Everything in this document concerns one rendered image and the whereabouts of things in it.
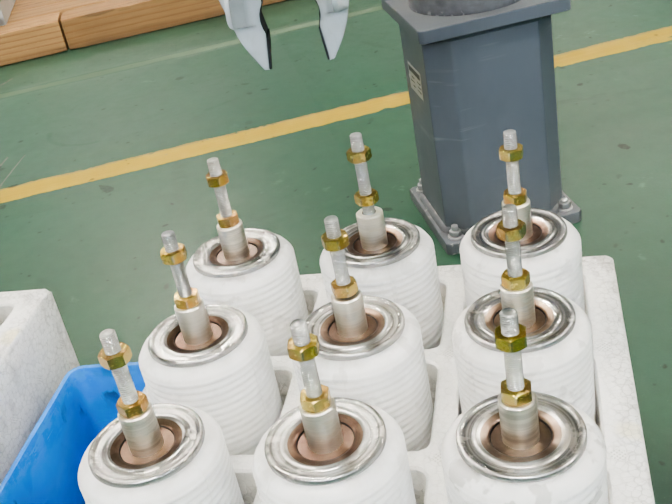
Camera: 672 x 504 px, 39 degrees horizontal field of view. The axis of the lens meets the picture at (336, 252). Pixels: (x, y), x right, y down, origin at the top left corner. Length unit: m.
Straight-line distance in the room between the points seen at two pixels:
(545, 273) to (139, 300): 0.69
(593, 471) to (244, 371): 0.26
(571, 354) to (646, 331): 0.44
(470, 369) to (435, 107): 0.58
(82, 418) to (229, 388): 0.32
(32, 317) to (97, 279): 0.42
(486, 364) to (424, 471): 0.09
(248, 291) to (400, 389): 0.17
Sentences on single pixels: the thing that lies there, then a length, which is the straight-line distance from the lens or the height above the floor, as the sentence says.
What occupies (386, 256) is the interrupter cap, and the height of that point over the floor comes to 0.25.
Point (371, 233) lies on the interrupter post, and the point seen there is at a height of 0.27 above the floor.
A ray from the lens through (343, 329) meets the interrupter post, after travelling 0.67.
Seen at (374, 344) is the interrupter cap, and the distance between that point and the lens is 0.66.
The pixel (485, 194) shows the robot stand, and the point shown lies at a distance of 1.22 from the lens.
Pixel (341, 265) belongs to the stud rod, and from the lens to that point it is 0.65.
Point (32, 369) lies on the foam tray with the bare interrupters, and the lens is 0.97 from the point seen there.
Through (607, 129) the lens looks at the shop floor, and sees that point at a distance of 1.54.
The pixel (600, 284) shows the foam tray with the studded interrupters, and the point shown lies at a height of 0.18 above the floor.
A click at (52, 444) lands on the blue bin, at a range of 0.94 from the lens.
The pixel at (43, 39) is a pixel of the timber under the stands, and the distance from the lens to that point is 2.54.
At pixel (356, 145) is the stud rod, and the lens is 0.74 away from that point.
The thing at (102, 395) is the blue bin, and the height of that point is 0.09.
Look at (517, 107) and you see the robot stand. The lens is 1.19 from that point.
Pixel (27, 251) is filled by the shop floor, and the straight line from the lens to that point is 1.53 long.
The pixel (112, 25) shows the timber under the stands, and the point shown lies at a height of 0.04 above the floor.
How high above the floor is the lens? 0.64
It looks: 30 degrees down
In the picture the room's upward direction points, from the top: 11 degrees counter-clockwise
